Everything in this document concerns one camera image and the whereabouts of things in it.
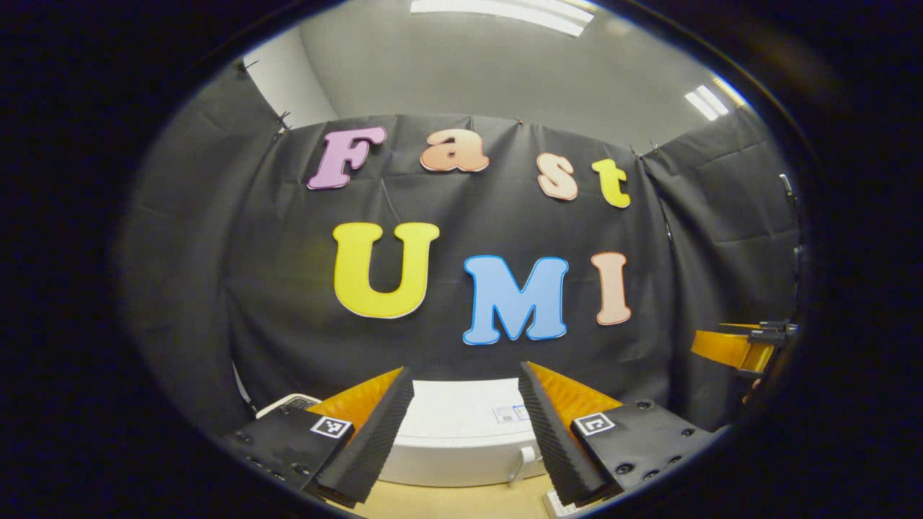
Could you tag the white toaster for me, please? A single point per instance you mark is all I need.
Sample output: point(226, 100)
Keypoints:
point(288, 404)

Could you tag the small ceiling light panel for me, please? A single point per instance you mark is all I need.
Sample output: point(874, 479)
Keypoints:
point(710, 101)

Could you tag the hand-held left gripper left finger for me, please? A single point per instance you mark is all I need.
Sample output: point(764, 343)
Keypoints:
point(375, 440)

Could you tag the white microwave oven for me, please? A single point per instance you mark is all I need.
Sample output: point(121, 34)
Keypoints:
point(454, 432)

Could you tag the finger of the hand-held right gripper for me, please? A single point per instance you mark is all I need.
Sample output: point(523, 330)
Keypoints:
point(771, 333)
point(721, 348)

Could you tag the black metal stand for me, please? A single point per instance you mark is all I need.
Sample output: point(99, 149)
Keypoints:
point(793, 216)

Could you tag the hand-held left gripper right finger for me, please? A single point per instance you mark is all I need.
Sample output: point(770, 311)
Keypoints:
point(551, 440)

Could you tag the long ceiling light panel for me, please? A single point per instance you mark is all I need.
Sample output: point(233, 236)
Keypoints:
point(505, 11)

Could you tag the white rectangular tray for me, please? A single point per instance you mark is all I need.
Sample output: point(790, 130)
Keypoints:
point(559, 506)

